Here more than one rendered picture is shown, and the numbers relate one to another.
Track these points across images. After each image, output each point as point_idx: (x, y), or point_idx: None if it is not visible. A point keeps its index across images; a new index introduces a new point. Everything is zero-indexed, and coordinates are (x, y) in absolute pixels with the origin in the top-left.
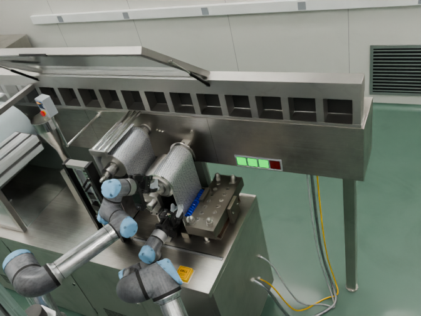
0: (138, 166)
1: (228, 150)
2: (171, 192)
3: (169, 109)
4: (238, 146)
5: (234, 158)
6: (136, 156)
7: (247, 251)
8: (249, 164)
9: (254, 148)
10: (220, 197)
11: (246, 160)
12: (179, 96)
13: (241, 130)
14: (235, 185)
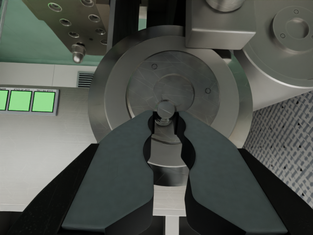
0: (291, 136)
1: (66, 126)
2: (108, 64)
3: (177, 223)
4: (41, 137)
5: (60, 104)
6: (288, 181)
7: None
8: (28, 94)
9: (8, 135)
10: (65, 15)
11: (31, 105)
12: (161, 227)
13: (21, 179)
14: (65, 40)
